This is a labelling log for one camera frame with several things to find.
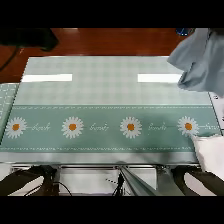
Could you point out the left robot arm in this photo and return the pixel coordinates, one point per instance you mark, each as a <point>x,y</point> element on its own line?
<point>28,37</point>

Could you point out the white garment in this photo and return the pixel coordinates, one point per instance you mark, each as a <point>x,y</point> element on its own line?
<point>210,155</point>

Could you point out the silver frame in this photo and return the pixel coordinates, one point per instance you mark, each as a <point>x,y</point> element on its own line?
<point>140,185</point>

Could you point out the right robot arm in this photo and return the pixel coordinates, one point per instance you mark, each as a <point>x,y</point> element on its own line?
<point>178,177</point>

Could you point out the grey-blue T-shirt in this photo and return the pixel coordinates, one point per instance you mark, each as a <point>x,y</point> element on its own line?
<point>200,60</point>

